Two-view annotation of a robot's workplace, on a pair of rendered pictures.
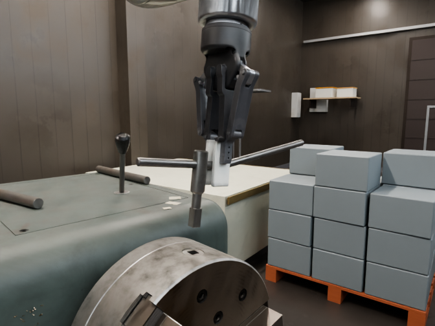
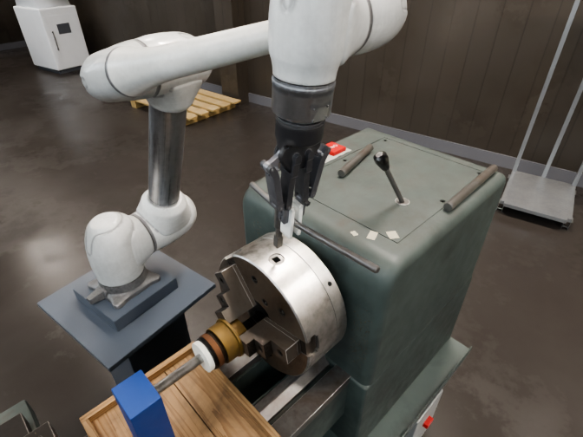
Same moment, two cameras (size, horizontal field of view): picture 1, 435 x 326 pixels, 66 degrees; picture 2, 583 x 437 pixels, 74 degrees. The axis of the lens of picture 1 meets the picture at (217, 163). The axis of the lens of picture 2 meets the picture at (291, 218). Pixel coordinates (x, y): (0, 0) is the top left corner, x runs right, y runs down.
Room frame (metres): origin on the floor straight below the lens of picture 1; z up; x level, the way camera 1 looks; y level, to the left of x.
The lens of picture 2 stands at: (0.51, -0.58, 1.78)
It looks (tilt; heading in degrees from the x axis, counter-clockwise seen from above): 35 degrees down; 90
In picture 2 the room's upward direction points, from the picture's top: straight up
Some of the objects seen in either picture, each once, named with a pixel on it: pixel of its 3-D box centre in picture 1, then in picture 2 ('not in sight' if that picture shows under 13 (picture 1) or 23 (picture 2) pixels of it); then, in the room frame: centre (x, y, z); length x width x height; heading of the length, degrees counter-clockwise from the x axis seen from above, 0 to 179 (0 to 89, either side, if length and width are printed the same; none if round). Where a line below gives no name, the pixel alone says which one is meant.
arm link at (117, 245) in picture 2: not in sight; (115, 244); (-0.07, 0.42, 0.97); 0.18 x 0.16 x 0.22; 52
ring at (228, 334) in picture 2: not in sight; (224, 341); (0.36, -0.05, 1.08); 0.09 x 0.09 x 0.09; 44
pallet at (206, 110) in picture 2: not in sight; (182, 102); (-0.94, 4.54, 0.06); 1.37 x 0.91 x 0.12; 144
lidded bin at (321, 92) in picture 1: (325, 92); not in sight; (8.78, -2.81, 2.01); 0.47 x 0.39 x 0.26; 54
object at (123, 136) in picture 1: (122, 143); (381, 161); (0.71, 0.20, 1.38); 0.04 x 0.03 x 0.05; 44
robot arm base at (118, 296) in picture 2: not in sight; (118, 280); (-0.09, 0.39, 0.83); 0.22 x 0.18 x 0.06; 54
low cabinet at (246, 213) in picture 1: (197, 202); not in sight; (3.95, 0.25, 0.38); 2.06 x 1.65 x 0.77; 54
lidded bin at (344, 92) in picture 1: (346, 92); not in sight; (8.48, -3.22, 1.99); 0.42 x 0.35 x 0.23; 54
